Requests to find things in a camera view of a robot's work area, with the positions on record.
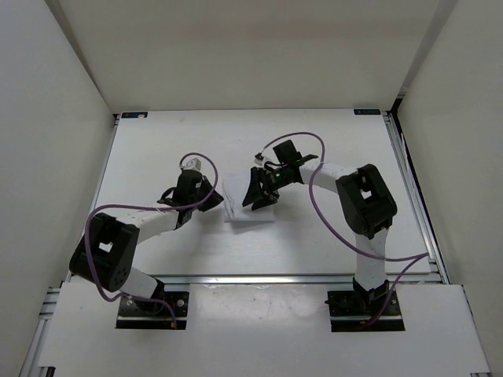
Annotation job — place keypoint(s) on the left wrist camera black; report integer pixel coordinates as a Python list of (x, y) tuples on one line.
[(191, 186)]

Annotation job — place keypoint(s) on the blue label sticker left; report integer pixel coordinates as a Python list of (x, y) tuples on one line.
[(134, 115)]

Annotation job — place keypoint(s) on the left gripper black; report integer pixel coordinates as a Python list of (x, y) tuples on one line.
[(215, 199)]

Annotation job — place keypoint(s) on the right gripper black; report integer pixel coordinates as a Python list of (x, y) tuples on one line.
[(254, 189)]

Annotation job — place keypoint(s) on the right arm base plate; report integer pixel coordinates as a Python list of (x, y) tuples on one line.
[(348, 315)]

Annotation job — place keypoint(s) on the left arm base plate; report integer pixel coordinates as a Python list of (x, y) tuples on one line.
[(153, 316)]

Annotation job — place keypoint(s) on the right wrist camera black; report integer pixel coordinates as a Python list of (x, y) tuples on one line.
[(287, 156)]

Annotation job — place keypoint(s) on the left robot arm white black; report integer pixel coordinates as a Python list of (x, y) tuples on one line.
[(113, 242)]

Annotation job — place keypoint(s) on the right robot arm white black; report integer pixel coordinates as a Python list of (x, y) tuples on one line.
[(367, 205)]

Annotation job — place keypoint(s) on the blue label sticker right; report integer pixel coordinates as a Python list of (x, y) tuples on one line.
[(367, 111)]

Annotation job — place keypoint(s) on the white front cover panel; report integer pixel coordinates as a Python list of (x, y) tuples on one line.
[(275, 330)]

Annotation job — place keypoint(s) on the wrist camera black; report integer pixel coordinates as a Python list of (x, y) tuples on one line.
[(191, 186), (287, 156)]

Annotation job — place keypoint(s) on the aluminium frame rail front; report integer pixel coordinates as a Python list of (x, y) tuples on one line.
[(257, 279)]

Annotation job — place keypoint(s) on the blue label sticker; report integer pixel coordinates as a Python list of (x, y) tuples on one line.
[(134, 115), (367, 111)]

